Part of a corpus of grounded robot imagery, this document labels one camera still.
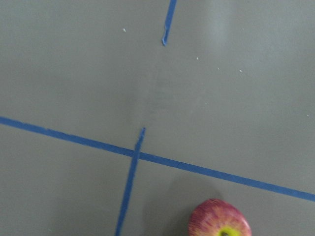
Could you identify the lone red yellow apple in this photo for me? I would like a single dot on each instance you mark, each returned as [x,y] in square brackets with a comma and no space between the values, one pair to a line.
[215,217]

